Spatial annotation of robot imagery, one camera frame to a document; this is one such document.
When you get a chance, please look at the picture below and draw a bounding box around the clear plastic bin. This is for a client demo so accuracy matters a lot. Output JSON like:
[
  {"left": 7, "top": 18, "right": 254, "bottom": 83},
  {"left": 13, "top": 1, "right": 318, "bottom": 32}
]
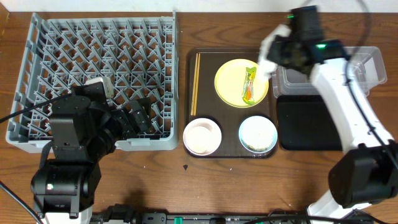
[{"left": 272, "top": 47, "right": 387, "bottom": 98}]

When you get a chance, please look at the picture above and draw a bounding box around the white napkin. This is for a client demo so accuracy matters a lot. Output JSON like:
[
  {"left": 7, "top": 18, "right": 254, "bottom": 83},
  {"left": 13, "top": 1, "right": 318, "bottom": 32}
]
[{"left": 257, "top": 24, "right": 291, "bottom": 80}]

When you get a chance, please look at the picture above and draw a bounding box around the dark brown serving tray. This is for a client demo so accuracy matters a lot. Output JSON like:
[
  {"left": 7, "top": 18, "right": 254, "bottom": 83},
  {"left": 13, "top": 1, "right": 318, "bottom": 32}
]
[{"left": 185, "top": 47, "right": 278, "bottom": 159}]

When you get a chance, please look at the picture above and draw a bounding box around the white bowl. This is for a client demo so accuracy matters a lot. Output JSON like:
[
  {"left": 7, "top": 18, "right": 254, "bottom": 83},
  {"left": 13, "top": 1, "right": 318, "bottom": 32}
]
[{"left": 183, "top": 118, "right": 222, "bottom": 157}]

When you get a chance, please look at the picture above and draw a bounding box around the light blue bowl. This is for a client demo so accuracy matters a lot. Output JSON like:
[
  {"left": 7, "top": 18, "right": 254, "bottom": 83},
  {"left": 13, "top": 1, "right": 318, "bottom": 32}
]
[{"left": 238, "top": 116, "right": 278, "bottom": 154}]

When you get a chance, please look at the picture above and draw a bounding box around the black waste tray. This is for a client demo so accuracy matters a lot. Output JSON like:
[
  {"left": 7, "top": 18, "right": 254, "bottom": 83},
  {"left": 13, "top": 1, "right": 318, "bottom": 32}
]
[{"left": 276, "top": 95, "right": 342, "bottom": 151}]

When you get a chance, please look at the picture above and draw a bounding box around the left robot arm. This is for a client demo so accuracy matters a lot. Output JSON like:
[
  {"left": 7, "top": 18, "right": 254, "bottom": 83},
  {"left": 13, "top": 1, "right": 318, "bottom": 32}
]
[{"left": 31, "top": 83, "right": 152, "bottom": 220}]

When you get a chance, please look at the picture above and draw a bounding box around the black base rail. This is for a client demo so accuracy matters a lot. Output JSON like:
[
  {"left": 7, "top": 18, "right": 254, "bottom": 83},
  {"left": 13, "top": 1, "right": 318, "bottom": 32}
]
[{"left": 90, "top": 203, "right": 312, "bottom": 224}]

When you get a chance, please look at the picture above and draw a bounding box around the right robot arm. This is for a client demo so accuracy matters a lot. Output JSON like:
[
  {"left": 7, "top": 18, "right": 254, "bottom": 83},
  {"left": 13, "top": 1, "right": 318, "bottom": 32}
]
[{"left": 258, "top": 6, "right": 397, "bottom": 223}]

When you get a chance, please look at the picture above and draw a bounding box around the yellow plate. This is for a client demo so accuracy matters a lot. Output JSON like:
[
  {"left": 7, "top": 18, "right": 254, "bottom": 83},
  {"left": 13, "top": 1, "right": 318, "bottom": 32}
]
[{"left": 214, "top": 58, "right": 269, "bottom": 108}]

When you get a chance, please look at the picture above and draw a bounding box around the grey dishwasher rack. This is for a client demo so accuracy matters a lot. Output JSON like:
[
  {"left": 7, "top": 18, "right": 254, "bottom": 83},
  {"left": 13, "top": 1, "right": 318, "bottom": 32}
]
[{"left": 6, "top": 14, "right": 179, "bottom": 153}]

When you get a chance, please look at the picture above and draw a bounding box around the green orange snack wrapper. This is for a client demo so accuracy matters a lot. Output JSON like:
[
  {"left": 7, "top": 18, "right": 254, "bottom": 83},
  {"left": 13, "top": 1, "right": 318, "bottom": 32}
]
[{"left": 242, "top": 67, "right": 257, "bottom": 105}]

